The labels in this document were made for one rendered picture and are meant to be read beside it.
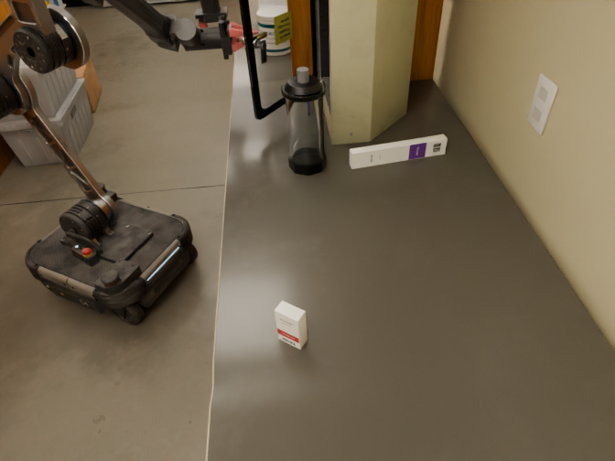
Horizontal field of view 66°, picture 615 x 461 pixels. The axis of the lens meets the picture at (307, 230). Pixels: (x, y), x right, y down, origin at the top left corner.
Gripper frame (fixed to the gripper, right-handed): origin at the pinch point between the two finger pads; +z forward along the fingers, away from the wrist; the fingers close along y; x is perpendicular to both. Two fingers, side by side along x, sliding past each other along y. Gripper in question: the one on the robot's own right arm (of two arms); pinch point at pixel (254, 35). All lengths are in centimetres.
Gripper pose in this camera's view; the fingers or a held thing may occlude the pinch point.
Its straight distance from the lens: 143.2
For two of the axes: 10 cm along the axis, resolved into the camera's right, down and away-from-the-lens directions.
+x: -0.8, -6.6, 7.4
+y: -0.5, -7.4, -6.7
